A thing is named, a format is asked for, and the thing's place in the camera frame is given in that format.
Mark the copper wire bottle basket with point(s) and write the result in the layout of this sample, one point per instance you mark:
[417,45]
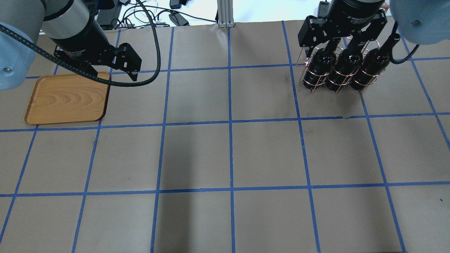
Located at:
[351,67]

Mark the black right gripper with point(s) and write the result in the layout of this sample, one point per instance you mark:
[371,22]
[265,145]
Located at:
[355,10]

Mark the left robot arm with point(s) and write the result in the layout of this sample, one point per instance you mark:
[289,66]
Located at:
[63,31]

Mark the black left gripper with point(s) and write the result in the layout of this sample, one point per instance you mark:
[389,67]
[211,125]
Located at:
[81,40]

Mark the dark wine bottle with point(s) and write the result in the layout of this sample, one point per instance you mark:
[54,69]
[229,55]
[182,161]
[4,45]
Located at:
[343,71]
[374,64]
[320,66]

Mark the wooden tray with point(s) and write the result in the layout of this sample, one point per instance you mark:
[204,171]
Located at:
[66,98]

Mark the black power adapter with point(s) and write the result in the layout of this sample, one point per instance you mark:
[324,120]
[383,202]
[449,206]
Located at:
[178,19]

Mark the aluminium frame post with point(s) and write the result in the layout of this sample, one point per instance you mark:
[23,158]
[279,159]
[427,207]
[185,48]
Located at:
[225,14]

